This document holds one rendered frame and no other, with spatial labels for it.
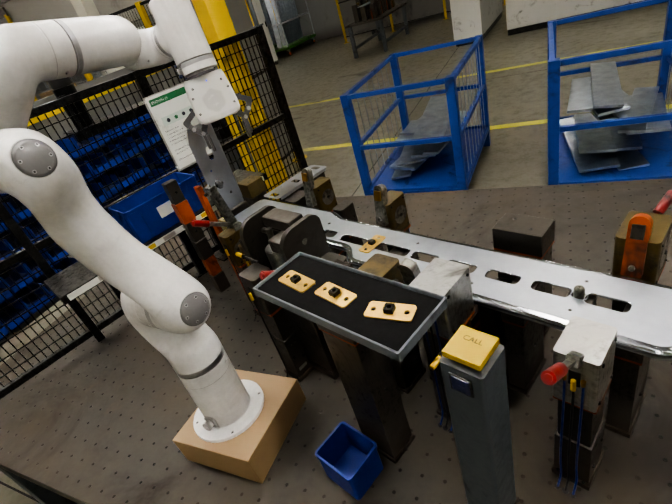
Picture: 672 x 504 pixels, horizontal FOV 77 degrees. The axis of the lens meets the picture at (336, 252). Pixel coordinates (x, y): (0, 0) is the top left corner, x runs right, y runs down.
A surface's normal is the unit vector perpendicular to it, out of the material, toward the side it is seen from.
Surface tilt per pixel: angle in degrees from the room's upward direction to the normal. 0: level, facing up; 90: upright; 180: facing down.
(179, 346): 26
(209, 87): 78
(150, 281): 67
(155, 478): 0
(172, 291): 62
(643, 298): 0
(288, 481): 0
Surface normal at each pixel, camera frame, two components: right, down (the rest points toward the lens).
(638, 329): -0.26, -0.81
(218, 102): 0.33, 0.26
